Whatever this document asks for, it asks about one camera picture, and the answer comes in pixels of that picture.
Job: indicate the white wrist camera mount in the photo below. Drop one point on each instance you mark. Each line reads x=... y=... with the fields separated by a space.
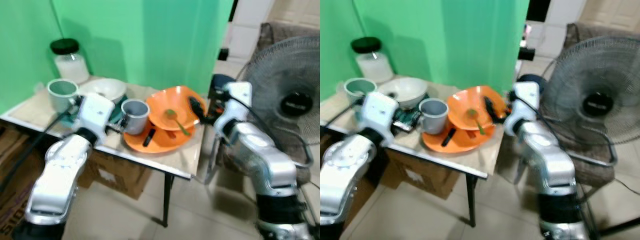
x=380 y=112
x=525 y=97
x=237 y=100
x=95 y=112

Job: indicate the short black stick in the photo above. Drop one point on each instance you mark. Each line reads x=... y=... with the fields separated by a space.
x=448 y=137
x=149 y=137

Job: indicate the pale green mug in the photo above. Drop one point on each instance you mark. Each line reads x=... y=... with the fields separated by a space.
x=356 y=93
x=60 y=100

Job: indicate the brown cardboard box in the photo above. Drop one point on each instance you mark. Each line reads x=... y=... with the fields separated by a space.
x=425 y=175
x=120 y=175

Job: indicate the clear jar with black lid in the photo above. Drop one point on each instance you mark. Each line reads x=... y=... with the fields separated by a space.
x=72 y=67
x=375 y=65

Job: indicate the white bowl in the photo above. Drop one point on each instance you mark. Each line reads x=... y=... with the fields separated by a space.
x=107 y=90
x=407 y=90

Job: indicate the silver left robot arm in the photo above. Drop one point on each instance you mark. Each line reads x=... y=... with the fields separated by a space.
x=345 y=175
x=60 y=170

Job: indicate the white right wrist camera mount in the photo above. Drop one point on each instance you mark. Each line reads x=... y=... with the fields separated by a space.
x=237 y=100
x=525 y=97

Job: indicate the orange plastic plate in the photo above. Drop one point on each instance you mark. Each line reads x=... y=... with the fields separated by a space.
x=465 y=143
x=470 y=99
x=165 y=143
x=175 y=97

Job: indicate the black standing fan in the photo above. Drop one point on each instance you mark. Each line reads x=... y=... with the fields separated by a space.
x=597 y=102
x=295 y=102

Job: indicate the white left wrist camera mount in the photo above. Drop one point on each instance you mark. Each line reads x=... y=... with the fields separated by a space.
x=380 y=112
x=95 y=112

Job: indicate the small black box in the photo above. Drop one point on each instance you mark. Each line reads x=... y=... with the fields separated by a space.
x=223 y=53
x=526 y=53

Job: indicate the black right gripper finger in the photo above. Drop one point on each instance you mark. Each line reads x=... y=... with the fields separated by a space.
x=196 y=106
x=491 y=108

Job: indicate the green plastic spoon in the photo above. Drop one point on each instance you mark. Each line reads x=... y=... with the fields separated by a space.
x=171 y=114
x=472 y=113

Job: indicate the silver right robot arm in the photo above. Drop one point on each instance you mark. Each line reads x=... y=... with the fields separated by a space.
x=270 y=165
x=555 y=165

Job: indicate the black metal table leg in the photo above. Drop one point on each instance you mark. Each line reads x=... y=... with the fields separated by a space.
x=167 y=200
x=471 y=200

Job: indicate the green backdrop cloth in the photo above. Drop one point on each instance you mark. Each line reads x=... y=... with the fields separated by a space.
x=150 y=40
x=450 y=40

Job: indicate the grey mug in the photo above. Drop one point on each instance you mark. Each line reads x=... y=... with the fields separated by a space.
x=434 y=120
x=135 y=120

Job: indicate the dark blue round object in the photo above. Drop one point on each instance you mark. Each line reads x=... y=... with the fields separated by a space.
x=222 y=80
x=535 y=79

